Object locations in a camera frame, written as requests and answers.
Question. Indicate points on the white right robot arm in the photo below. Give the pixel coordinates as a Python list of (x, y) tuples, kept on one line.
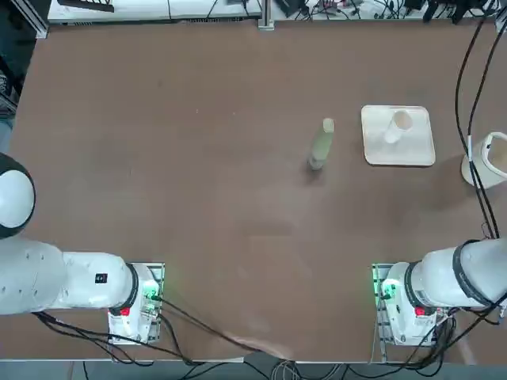
[(435, 273)]

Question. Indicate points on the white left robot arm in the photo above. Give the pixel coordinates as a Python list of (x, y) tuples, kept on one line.
[(79, 277)]

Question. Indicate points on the white square mat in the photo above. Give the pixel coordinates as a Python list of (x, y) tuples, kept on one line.
[(420, 150)]

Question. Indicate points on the black power adapter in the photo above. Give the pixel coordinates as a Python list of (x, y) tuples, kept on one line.
[(287, 6)]

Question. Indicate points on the clear bottle with green liquid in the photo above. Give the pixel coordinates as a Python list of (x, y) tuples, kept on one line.
[(321, 146)]

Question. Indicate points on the white workbench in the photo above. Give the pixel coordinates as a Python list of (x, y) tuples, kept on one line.
[(158, 10)]

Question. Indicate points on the black power strip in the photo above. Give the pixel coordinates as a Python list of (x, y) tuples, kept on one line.
[(87, 4)]

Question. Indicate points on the aluminium frame post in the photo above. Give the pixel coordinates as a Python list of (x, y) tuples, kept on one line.
[(265, 14)]

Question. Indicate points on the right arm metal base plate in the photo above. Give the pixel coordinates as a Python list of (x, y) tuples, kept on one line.
[(378, 328)]

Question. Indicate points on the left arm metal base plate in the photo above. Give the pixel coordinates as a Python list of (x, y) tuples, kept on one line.
[(158, 271)]

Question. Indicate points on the aluminium frame rail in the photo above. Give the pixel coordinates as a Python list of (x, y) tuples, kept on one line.
[(37, 23)]

